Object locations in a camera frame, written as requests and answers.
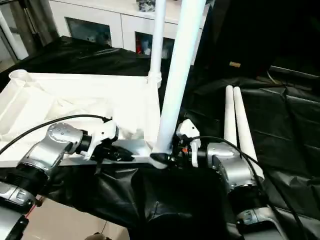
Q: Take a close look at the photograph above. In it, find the white plastic table leg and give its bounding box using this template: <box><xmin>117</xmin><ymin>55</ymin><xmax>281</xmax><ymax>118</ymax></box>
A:
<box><xmin>223</xmin><ymin>84</ymin><xmax>238</xmax><ymax>147</ymax></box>
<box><xmin>149</xmin><ymin>0</ymin><xmax>209</xmax><ymax>165</ymax></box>
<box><xmin>146</xmin><ymin>0</ymin><xmax>168</xmax><ymax>89</ymax></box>
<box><xmin>232</xmin><ymin>86</ymin><xmax>265</xmax><ymax>181</ymax></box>

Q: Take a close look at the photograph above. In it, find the white plastic table top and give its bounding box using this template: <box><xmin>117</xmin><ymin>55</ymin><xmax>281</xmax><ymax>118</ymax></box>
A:
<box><xmin>0</xmin><ymin>69</ymin><xmax>174</xmax><ymax>170</ymax></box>

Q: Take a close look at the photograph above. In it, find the black mat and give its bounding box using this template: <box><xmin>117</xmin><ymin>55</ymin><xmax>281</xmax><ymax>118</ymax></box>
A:
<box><xmin>0</xmin><ymin>34</ymin><xmax>320</xmax><ymax>240</ymax></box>

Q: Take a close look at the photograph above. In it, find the white cabinet with glass doors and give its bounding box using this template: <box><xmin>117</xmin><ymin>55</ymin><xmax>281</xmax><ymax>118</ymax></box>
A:
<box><xmin>48</xmin><ymin>0</ymin><xmax>211</xmax><ymax>66</ymax></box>

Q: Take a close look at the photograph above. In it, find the black backdrop cloth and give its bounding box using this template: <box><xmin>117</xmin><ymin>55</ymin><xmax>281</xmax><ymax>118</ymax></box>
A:
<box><xmin>194</xmin><ymin>0</ymin><xmax>320</xmax><ymax>81</ymax></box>

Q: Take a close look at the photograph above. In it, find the shiny object on cabinet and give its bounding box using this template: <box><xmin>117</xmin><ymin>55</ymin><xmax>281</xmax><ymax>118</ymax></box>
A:
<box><xmin>136</xmin><ymin>0</ymin><xmax>158</xmax><ymax>12</ymax></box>

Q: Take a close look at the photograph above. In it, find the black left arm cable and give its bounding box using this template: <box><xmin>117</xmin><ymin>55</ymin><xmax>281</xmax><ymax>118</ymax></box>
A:
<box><xmin>0</xmin><ymin>114</ymin><xmax>113</xmax><ymax>155</ymax></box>

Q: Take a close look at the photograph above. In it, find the red cable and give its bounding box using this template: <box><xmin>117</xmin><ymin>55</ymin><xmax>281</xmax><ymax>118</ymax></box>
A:
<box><xmin>18</xmin><ymin>199</ymin><xmax>42</xmax><ymax>221</ymax></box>

